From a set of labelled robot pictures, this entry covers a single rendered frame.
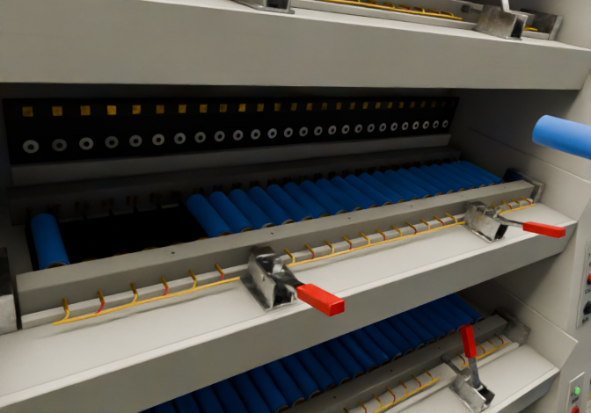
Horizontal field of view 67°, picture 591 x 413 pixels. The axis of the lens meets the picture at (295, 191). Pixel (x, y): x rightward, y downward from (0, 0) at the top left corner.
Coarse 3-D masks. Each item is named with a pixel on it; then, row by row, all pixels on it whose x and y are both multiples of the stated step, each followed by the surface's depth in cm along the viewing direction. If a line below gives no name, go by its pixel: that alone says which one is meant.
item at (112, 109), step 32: (32, 128) 36; (64, 128) 37; (96, 128) 38; (128, 128) 40; (160, 128) 41; (192, 128) 43; (224, 128) 45; (256, 128) 47; (352, 128) 55; (416, 128) 61; (448, 128) 65; (32, 160) 37; (64, 160) 38
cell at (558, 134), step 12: (540, 120) 27; (552, 120) 27; (564, 120) 27; (540, 132) 27; (552, 132) 27; (564, 132) 26; (576, 132) 26; (588, 132) 25; (540, 144) 28; (552, 144) 27; (564, 144) 26; (576, 144) 26; (588, 144) 25; (588, 156) 25
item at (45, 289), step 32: (480, 192) 52; (512, 192) 54; (288, 224) 38; (320, 224) 39; (352, 224) 40; (384, 224) 43; (128, 256) 31; (160, 256) 31; (192, 256) 32; (224, 256) 34; (32, 288) 27; (64, 288) 28; (96, 288) 29; (128, 288) 30; (192, 288) 31; (64, 320) 27
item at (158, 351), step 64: (576, 192) 55; (0, 256) 28; (320, 256) 39; (384, 256) 41; (448, 256) 43; (512, 256) 49; (0, 320) 26; (128, 320) 29; (192, 320) 30; (256, 320) 31; (320, 320) 34; (0, 384) 24; (64, 384) 24; (128, 384) 27; (192, 384) 30
